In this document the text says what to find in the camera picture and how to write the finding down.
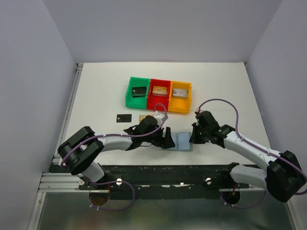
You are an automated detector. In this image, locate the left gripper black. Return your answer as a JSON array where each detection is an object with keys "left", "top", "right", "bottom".
[{"left": 142, "top": 125, "right": 176, "bottom": 149}]

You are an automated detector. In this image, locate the sage green card holder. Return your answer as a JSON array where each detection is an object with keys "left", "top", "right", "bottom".
[{"left": 165, "top": 132, "right": 192, "bottom": 151}]

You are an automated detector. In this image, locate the tan credit card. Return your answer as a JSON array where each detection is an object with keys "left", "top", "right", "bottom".
[{"left": 139, "top": 115, "right": 146, "bottom": 122}]

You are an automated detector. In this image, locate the black credit card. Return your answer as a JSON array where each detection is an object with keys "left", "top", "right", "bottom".
[{"left": 116, "top": 114, "right": 132, "bottom": 123}]

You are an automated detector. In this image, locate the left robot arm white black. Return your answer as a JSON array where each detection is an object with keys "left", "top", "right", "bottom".
[{"left": 58, "top": 114, "right": 176, "bottom": 189}]

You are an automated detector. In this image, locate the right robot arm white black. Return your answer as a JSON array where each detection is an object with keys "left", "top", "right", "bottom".
[{"left": 189, "top": 111, "right": 307, "bottom": 203}]

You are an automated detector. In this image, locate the silver card stack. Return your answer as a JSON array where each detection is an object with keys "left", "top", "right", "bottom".
[{"left": 172, "top": 88, "right": 188, "bottom": 99}]

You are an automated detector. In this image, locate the tan card stack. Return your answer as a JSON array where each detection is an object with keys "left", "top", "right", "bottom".
[{"left": 152, "top": 86, "right": 168, "bottom": 97}]

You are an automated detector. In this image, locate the black card stack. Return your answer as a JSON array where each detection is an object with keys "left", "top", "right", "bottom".
[{"left": 131, "top": 86, "right": 147, "bottom": 98}]

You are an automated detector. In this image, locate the yellow plastic bin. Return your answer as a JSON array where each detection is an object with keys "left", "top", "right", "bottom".
[{"left": 168, "top": 80, "right": 192, "bottom": 114}]

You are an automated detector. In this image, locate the green plastic bin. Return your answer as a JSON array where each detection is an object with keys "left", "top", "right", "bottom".
[{"left": 125, "top": 77, "right": 150, "bottom": 109}]

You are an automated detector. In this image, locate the red plastic bin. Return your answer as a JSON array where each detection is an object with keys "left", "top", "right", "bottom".
[{"left": 146, "top": 79, "right": 171, "bottom": 110}]

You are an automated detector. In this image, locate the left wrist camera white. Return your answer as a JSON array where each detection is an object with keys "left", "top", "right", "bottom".
[{"left": 153, "top": 111, "right": 168, "bottom": 126}]

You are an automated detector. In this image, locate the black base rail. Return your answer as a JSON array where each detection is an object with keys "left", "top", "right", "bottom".
[{"left": 79, "top": 165, "right": 249, "bottom": 200}]

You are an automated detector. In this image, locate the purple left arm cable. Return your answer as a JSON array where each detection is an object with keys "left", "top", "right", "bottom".
[{"left": 59, "top": 103, "right": 168, "bottom": 167}]

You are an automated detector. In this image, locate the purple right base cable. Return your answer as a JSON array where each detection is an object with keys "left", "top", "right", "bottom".
[{"left": 220, "top": 189, "right": 268, "bottom": 208}]

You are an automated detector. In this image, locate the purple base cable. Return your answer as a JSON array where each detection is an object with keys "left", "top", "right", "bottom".
[
  {"left": 90, "top": 179, "right": 136, "bottom": 212},
  {"left": 220, "top": 189, "right": 268, "bottom": 208}
]

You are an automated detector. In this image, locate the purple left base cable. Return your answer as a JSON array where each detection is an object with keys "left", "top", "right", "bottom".
[{"left": 90, "top": 179, "right": 136, "bottom": 212}]

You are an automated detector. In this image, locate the aluminium frame rail left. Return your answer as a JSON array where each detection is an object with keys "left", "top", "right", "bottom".
[{"left": 51, "top": 63, "right": 84, "bottom": 165}]

